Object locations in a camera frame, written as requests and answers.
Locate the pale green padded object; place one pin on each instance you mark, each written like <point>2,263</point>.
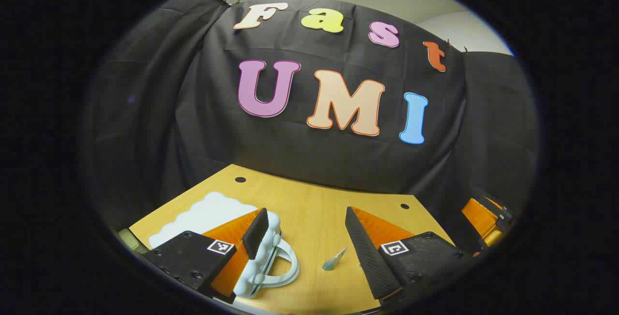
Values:
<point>126,238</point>

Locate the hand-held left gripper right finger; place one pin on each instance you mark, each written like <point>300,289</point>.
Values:
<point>367,257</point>

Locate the white skin care tube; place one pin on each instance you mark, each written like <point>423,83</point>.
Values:
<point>334,259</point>

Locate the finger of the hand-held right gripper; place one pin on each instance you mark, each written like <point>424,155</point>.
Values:
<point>503,213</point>
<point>478,222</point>

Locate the black backdrop cloth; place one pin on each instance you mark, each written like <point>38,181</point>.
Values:
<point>338,160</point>

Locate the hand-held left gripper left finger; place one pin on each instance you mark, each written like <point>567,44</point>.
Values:
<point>256,232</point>

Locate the light blue suitcase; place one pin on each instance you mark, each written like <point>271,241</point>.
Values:
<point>213,213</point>

